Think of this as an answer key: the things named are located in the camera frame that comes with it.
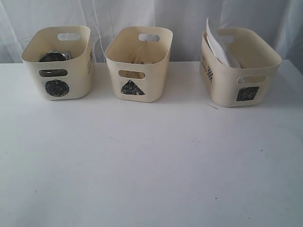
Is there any white square plate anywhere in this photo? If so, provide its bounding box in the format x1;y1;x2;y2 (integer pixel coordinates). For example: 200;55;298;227
206;17;241;69

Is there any steel bowl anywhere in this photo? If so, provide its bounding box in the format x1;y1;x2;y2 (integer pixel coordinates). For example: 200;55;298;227
39;50;72;77

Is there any wooden chopstick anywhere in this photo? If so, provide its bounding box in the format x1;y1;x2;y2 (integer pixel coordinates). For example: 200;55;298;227
128;40;147;64

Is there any cream bin with triangle mark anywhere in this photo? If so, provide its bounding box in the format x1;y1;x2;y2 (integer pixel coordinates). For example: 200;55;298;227
105;26;173;102

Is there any cream bin with circle mark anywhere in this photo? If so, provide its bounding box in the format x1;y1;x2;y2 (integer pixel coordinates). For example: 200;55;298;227
21;26;94;100

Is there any white backdrop curtain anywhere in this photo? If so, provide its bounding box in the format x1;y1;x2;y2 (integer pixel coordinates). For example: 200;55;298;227
0;0;303;67

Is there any cream bin with square mark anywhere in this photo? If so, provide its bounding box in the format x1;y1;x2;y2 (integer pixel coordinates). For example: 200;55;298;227
200;27;282;107

